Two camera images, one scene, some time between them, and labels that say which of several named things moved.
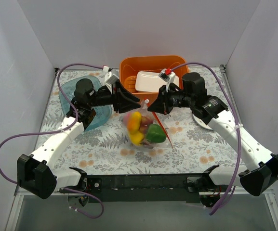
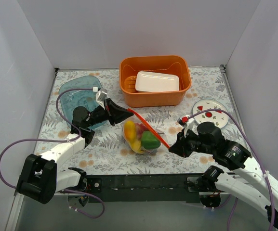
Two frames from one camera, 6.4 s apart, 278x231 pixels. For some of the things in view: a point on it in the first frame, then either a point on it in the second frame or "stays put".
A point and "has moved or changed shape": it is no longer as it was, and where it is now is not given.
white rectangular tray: (148, 82) stays put
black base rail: (141, 188) stays put
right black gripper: (165, 99) to (185, 143)
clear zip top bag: (144, 128) has moved or changed shape
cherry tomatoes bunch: (145, 121) to (139, 128)
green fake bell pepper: (155, 133) to (149, 141)
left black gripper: (116, 96) to (109, 112)
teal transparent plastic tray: (103, 112) stays put
